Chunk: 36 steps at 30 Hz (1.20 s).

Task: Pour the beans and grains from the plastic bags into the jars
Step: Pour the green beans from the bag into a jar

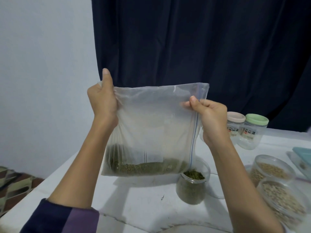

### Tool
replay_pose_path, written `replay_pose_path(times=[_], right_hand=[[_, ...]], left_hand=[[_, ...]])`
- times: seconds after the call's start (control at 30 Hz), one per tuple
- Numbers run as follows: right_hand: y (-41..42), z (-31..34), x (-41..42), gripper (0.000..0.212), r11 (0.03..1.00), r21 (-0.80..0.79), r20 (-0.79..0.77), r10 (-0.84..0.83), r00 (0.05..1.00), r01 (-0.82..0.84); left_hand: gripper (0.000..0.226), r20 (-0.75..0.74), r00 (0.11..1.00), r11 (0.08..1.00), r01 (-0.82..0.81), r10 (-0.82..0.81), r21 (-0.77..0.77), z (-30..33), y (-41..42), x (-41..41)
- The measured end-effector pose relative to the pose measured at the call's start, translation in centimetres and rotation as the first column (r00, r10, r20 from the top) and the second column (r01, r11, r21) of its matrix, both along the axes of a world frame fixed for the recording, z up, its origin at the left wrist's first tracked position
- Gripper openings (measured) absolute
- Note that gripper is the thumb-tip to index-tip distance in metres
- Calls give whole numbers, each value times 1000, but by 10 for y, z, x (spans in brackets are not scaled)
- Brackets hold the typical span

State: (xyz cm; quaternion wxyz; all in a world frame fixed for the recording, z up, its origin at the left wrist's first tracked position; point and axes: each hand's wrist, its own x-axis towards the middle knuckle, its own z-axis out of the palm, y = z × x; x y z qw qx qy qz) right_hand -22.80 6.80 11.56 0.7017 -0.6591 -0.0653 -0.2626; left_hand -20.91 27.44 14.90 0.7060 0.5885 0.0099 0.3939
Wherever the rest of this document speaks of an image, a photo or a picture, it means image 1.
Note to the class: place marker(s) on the person's left hand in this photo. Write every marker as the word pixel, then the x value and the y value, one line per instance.
pixel 103 104

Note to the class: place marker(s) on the teal lidded plastic container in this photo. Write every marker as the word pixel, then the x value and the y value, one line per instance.
pixel 302 160

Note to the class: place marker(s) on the clear round lid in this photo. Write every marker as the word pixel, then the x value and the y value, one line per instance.
pixel 217 186

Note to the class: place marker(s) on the transparent jar green lid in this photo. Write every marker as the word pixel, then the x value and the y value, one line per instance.
pixel 252 133

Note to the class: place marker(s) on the dark navy curtain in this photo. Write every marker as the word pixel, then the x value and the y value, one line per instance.
pixel 204 41

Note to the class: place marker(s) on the pile of green beans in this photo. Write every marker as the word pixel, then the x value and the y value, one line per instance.
pixel 146 168

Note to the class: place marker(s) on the person's right forearm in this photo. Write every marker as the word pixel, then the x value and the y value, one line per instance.
pixel 248 194

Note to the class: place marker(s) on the person's left forearm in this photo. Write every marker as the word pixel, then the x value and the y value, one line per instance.
pixel 80 167

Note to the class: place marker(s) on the pile of yellow soybeans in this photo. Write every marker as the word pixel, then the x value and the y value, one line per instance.
pixel 272 171

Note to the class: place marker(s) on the clear bag with green beans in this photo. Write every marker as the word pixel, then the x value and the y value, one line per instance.
pixel 155 128

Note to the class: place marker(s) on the transparent jar pink lid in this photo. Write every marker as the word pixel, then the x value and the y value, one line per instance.
pixel 235 124

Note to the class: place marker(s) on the person's right hand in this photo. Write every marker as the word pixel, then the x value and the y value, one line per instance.
pixel 213 121

